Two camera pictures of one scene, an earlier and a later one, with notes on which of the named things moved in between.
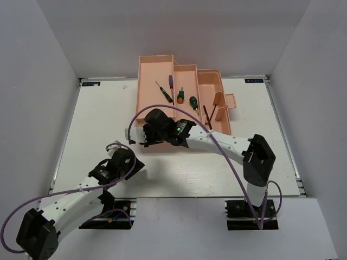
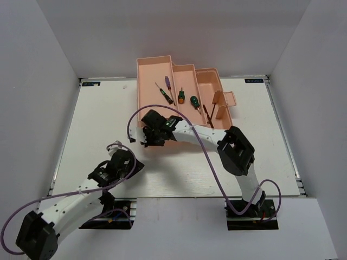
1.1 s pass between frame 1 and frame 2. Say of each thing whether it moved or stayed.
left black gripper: stayed
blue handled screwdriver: moved
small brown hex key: moved
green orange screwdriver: stayed
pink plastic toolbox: stayed
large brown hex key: stayed
